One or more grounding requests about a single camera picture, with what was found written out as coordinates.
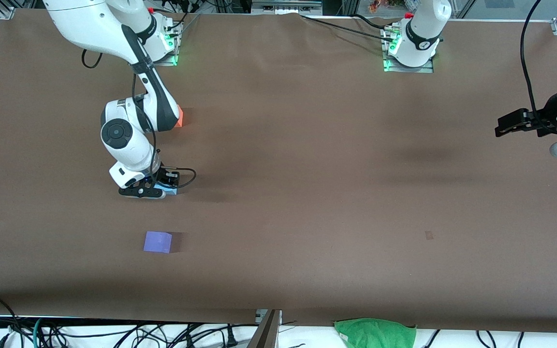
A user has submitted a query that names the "purple foam block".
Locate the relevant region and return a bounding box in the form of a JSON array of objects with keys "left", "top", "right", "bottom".
[{"left": 143, "top": 231, "right": 173, "bottom": 254}]

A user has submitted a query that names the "brown table cover sheet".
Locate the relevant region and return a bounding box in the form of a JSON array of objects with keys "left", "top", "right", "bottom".
[{"left": 0, "top": 7, "right": 557, "bottom": 334}]

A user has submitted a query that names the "silver bar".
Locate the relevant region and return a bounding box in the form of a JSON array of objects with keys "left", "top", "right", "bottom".
[{"left": 251, "top": 0, "right": 323, "bottom": 14}]

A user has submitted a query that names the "green cloth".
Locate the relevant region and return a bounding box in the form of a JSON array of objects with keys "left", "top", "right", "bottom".
[{"left": 334, "top": 318, "right": 417, "bottom": 348}]

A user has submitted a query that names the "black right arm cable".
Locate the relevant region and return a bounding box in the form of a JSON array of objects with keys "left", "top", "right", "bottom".
[{"left": 82, "top": 48, "right": 197, "bottom": 190}]

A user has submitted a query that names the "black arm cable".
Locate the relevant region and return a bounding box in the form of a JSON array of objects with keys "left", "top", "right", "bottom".
[
  {"left": 520, "top": 0, "right": 550, "bottom": 131},
  {"left": 82, "top": 48, "right": 197, "bottom": 190}
]

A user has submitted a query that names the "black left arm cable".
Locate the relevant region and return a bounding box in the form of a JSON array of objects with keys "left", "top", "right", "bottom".
[{"left": 520, "top": 0, "right": 550, "bottom": 131}]

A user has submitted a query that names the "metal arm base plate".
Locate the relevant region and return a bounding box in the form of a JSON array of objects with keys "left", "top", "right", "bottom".
[
  {"left": 381, "top": 27, "right": 435, "bottom": 73},
  {"left": 153, "top": 19, "right": 181, "bottom": 66}
]

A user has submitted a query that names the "aluminium profile post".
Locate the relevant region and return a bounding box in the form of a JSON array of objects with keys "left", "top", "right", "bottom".
[{"left": 247, "top": 309, "right": 282, "bottom": 348}]

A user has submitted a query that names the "long black table cable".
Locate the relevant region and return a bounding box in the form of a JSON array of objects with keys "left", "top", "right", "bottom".
[{"left": 301, "top": 14, "right": 391, "bottom": 38}]

